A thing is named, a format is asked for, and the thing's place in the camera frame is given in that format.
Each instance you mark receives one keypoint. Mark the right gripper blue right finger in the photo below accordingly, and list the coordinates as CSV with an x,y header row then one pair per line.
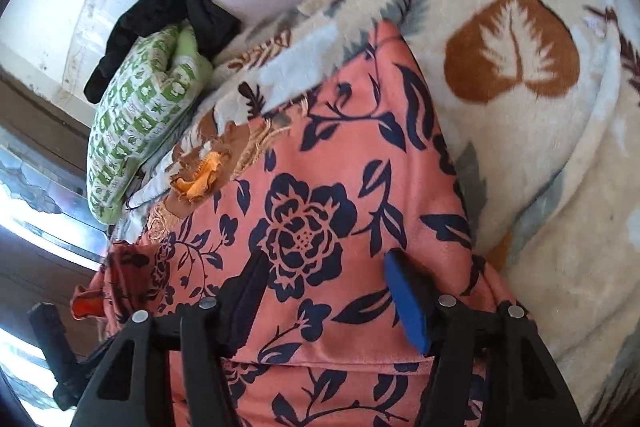
x,y
524,385

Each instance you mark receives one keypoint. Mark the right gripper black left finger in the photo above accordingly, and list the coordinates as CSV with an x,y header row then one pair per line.
x,y
131,384

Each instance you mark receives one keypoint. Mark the coral floral garment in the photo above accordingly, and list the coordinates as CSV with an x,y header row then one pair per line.
x,y
323,186

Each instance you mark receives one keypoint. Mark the stained glass window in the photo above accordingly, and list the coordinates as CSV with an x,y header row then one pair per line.
x,y
49,245

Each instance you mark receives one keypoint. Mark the orange lace fabric piece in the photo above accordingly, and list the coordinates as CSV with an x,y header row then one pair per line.
x,y
197,184

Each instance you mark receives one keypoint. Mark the green white patterned pillow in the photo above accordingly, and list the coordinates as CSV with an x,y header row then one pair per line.
x,y
160,78

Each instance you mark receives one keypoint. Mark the cream leaf-print fleece blanket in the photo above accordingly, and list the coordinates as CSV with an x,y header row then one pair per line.
x,y
538,104

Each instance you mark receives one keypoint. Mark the black garment on pillow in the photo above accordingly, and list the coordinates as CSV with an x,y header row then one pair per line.
x,y
213,26

